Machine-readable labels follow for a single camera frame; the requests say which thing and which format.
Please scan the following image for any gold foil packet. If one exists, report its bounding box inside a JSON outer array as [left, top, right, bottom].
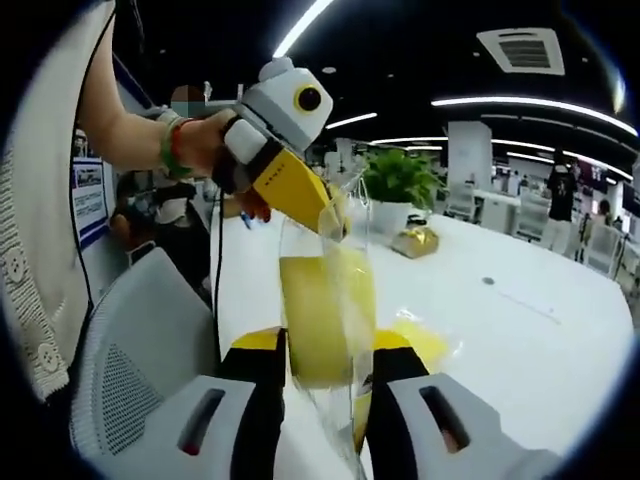
[[389, 225, 441, 260]]

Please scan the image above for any square yellow silicone block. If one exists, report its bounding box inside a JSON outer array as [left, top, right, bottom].
[[278, 254, 377, 392]]

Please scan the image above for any potted green plant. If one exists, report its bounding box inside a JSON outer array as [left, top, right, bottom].
[[360, 148, 449, 236]]

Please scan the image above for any person's left hand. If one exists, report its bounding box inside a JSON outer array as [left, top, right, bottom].
[[179, 109, 275, 224]]

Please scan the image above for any green wrist bracelet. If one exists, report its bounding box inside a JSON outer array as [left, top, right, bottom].
[[158, 117, 196, 180]]

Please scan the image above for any ceiling air vent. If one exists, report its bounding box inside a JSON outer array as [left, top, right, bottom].
[[476, 27, 567, 77]]

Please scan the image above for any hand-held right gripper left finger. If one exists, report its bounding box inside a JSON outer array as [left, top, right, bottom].
[[132, 327, 290, 480]]

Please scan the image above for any white mesh office chair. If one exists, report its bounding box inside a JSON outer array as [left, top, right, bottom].
[[68, 246, 222, 480]]

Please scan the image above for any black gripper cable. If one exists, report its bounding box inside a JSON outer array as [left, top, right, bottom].
[[209, 183, 227, 362]]

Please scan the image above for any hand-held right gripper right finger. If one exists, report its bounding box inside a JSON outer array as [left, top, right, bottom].
[[366, 329, 571, 480]]

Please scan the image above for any ceiling light strip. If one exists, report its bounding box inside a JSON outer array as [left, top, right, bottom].
[[430, 96, 640, 138], [273, 0, 335, 60]]

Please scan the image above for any blue framed wall poster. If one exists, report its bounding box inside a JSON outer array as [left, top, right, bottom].
[[71, 156, 110, 247]]

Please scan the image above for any person's cream knit sweater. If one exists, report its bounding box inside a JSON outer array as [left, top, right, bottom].
[[0, 0, 119, 404]]

